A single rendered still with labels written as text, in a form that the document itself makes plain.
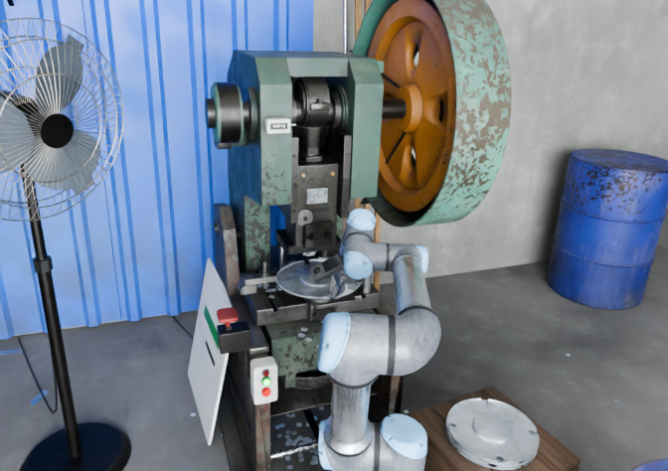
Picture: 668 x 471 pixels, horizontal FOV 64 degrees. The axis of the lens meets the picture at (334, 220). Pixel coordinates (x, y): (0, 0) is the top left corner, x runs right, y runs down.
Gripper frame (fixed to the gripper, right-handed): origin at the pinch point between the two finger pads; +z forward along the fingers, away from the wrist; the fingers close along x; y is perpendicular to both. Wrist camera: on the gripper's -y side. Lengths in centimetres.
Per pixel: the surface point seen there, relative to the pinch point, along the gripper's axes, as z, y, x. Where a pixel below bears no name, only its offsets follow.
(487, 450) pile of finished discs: 22, 38, -51
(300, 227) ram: -7.0, -4.2, 24.4
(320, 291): 3.5, -1.7, 4.7
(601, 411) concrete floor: 70, 132, -38
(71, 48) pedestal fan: -48, -68, 67
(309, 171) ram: -24.3, -1.4, 32.4
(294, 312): 16.0, -8.2, 6.7
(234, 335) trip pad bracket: 10.0, -31.0, -1.7
